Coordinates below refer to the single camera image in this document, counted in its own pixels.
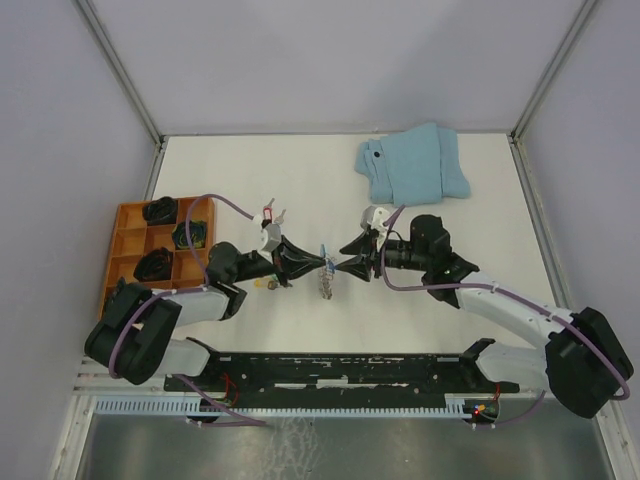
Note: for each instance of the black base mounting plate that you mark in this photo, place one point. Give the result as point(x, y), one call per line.
point(431, 373)

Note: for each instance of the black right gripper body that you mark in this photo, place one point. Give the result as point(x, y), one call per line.
point(398, 254)

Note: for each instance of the orange compartment tray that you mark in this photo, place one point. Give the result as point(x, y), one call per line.
point(160, 244)

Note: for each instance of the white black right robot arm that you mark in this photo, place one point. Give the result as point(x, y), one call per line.
point(575, 356)

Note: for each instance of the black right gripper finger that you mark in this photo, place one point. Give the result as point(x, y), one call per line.
point(362, 245)
point(359, 266)

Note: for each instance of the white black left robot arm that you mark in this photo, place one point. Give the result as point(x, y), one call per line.
point(134, 338)

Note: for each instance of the key with blue tag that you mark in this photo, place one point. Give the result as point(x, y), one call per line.
point(281, 216)
point(327, 260)

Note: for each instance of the light blue folded cloth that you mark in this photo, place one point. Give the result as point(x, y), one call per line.
point(419, 166)

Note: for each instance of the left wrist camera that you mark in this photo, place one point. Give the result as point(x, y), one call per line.
point(270, 233)

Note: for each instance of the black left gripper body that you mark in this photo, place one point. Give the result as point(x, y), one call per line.
point(262, 267)

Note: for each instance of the aluminium frame rail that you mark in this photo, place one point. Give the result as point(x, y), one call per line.
point(579, 134)

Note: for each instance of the key with red tag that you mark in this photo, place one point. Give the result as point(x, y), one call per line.
point(267, 212)

